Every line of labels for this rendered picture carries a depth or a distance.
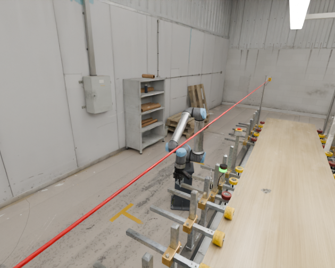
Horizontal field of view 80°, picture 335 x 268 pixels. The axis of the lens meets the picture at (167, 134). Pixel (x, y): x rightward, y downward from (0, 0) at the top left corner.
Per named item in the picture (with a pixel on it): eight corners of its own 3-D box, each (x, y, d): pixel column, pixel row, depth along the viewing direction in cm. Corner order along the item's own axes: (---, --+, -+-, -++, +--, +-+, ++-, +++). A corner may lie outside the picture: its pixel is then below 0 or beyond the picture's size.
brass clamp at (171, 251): (160, 262, 107) (160, 256, 105) (173, 244, 118) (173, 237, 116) (170, 268, 104) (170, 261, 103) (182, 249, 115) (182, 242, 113)
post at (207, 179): (199, 228, 162) (204, 177, 145) (201, 225, 165) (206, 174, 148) (203, 229, 160) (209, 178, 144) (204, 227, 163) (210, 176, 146)
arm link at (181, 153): (187, 148, 179) (184, 152, 171) (187, 160, 184) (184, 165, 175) (178, 146, 182) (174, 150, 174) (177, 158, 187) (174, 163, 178)
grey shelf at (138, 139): (126, 149, 456) (122, 78, 402) (150, 137, 527) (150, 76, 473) (141, 154, 434) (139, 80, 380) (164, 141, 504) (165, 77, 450)
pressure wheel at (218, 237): (214, 230, 119) (217, 228, 126) (211, 244, 118) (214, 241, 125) (224, 234, 116) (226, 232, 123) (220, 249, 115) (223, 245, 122)
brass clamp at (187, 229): (181, 231, 127) (182, 224, 126) (190, 217, 138) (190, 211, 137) (190, 234, 125) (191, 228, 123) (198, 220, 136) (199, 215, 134)
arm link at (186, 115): (184, 103, 232) (163, 146, 188) (194, 105, 228) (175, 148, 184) (184, 111, 240) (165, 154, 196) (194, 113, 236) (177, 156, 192)
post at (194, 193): (186, 248, 140) (190, 191, 124) (188, 244, 143) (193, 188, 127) (191, 251, 139) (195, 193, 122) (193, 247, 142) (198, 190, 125)
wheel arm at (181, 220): (149, 210, 142) (149, 206, 141) (152, 207, 145) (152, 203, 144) (218, 242, 119) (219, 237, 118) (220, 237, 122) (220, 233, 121)
